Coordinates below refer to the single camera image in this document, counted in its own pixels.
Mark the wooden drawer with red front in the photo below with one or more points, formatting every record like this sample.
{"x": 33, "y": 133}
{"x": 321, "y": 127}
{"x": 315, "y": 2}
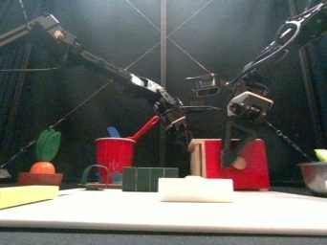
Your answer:
{"x": 255, "y": 172}

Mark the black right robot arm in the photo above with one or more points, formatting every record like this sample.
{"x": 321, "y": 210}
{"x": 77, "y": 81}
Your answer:
{"x": 281, "y": 41}

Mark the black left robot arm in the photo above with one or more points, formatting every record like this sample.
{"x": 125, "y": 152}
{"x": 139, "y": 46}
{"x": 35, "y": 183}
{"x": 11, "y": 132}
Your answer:
{"x": 85, "y": 57}

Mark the beige wooden board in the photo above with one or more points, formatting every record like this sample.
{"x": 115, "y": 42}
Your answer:
{"x": 195, "y": 159}

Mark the red plastic spoon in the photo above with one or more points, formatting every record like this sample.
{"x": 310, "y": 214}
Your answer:
{"x": 145, "y": 128}

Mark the diagonal black brace rod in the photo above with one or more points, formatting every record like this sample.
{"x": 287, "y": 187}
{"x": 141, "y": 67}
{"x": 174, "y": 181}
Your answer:
{"x": 290, "y": 140}

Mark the small white toy block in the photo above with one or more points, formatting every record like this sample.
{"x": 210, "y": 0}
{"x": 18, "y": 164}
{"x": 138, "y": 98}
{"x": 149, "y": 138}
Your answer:
{"x": 195, "y": 189}

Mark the blue plastic utensil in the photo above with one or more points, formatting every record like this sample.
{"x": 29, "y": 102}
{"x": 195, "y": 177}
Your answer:
{"x": 113, "y": 132}

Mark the dark green block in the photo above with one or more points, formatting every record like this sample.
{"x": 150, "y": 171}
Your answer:
{"x": 149, "y": 179}

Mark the red ribbed plastic cup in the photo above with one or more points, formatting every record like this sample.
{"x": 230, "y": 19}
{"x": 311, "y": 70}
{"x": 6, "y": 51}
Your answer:
{"x": 115, "y": 156}

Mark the light green toy vegetable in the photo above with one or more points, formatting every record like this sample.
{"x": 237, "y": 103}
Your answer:
{"x": 322, "y": 155}

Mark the metal bowl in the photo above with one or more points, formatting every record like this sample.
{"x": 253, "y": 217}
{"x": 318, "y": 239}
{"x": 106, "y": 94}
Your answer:
{"x": 315, "y": 178}

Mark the white plastic cutting board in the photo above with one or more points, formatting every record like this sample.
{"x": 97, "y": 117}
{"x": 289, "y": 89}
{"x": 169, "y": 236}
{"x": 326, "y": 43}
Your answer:
{"x": 170, "y": 213}

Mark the pink plastic tray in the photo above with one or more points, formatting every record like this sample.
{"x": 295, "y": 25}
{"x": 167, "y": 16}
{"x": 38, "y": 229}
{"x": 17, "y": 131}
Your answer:
{"x": 102, "y": 185}

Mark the toy carrot in brown pot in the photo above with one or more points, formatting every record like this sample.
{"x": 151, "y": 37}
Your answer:
{"x": 43, "y": 166}

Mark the yellow rectangular toy block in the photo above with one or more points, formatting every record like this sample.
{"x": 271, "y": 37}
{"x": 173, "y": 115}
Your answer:
{"x": 26, "y": 195}

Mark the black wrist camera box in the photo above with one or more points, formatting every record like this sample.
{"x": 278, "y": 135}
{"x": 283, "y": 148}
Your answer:
{"x": 207, "y": 85}

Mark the vertical black frame pole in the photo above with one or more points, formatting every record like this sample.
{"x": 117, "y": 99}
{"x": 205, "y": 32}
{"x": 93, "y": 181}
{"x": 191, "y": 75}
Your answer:
{"x": 163, "y": 48}

